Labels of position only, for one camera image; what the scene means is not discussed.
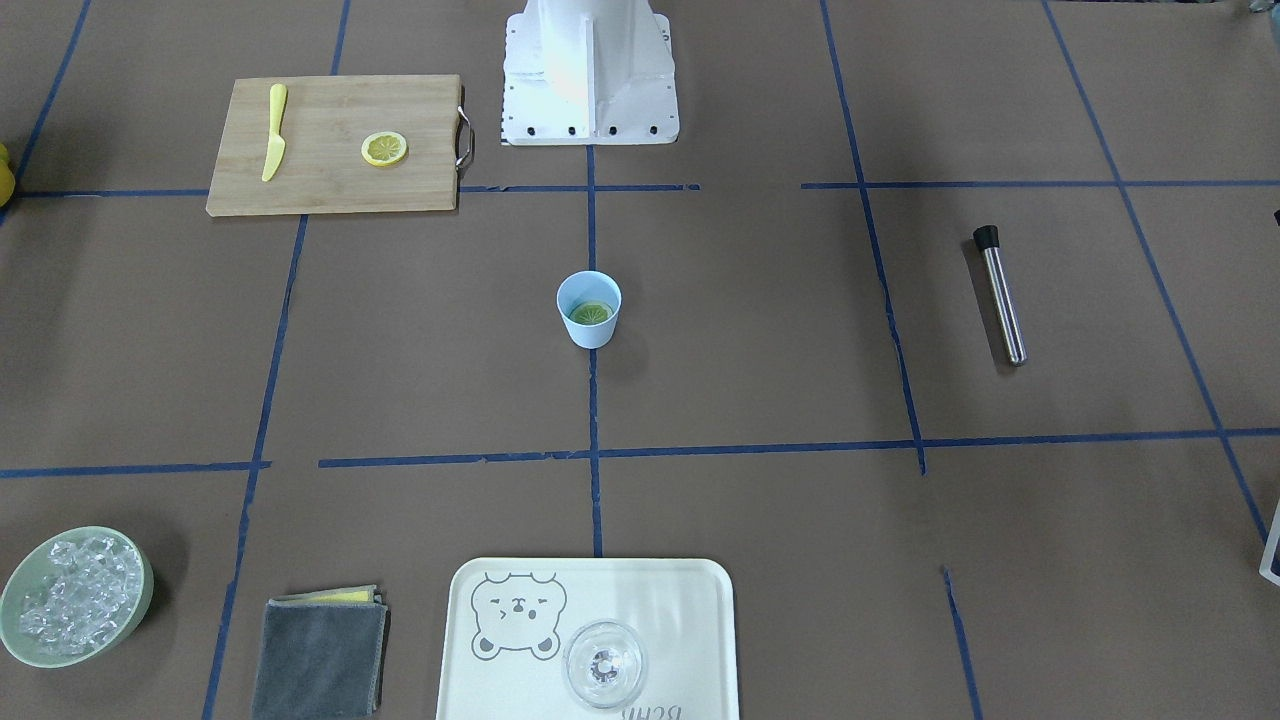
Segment steel muddler black tip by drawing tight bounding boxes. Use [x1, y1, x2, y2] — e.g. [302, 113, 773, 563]
[973, 225, 1028, 366]

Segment yellow lemon half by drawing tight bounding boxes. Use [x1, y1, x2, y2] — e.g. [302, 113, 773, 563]
[567, 301, 614, 327]

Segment light blue paper cup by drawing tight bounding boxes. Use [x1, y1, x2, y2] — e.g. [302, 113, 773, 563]
[556, 270, 623, 350]

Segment cream bear serving tray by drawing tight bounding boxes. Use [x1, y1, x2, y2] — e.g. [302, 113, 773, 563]
[436, 557, 741, 719]

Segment clear wine glass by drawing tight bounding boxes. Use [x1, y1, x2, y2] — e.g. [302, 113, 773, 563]
[563, 619, 648, 711]

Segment wooden cutting board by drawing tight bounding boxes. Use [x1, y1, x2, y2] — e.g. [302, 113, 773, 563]
[206, 74, 472, 218]

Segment grey folded cloth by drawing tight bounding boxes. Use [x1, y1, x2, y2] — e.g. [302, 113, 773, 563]
[251, 585, 389, 719]

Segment yellow plastic knife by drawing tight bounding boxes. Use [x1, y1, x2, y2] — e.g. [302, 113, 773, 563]
[261, 83, 288, 182]

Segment green bowl of ice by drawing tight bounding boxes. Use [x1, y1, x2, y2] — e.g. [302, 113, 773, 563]
[1, 527, 155, 669]

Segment whole yellow lemons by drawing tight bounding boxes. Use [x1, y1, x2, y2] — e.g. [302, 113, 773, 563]
[0, 143, 17, 208]

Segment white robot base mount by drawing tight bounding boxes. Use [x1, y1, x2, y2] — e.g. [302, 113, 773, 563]
[500, 1, 681, 147]

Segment white wire cup rack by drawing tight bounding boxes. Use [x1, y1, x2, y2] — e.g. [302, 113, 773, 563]
[1258, 503, 1280, 587]

